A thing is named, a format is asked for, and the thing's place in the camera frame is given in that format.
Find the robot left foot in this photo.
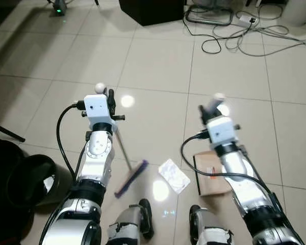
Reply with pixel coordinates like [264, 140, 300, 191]
[107, 199, 155, 245]

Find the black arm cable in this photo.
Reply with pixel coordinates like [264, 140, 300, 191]
[56, 102, 87, 180]
[181, 131, 277, 205]

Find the crumpled white plastic wrapper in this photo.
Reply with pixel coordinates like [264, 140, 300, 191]
[158, 159, 191, 194]

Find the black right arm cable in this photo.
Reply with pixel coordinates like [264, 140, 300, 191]
[181, 131, 277, 205]

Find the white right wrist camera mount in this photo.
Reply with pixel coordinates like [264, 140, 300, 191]
[206, 116, 241, 147]

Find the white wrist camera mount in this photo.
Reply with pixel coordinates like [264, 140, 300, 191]
[206, 116, 241, 147]
[84, 94, 118, 135]

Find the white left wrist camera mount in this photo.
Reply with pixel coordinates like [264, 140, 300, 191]
[84, 94, 118, 135]

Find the white floor cable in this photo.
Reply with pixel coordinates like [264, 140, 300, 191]
[222, 23, 306, 51]

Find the black round trash bin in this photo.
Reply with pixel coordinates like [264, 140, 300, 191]
[7, 154, 73, 209]

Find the broom with purple bristles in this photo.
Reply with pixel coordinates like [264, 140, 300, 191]
[94, 83, 149, 199]

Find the small device with green light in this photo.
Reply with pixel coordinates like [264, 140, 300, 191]
[46, 0, 69, 16]

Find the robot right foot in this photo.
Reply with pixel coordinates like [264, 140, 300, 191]
[189, 205, 236, 245]

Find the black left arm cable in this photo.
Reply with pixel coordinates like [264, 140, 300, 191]
[56, 102, 87, 180]

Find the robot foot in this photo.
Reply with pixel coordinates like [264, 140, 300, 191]
[107, 199, 155, 245]
[189, 205, 236, 245]

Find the black floor cable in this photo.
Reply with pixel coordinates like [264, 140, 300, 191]
[184, 9, 306, 58]

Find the large black box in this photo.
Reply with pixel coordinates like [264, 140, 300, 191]
[118, 0, 186, 27]

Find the beige round container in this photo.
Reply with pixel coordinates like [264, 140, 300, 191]
[282, 0, 306, 28]

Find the white power adapter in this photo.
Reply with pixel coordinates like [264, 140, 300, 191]
[237, 15, 259, 28]

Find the grey metal tube frame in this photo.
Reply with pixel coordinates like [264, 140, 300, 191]
[186, 4, 234, 27]

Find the brown long-handled dustpan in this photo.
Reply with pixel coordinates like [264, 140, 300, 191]
[193, 92, 234, 197]

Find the thin black rod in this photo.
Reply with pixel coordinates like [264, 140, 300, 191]
[0, 120, 26, 143]

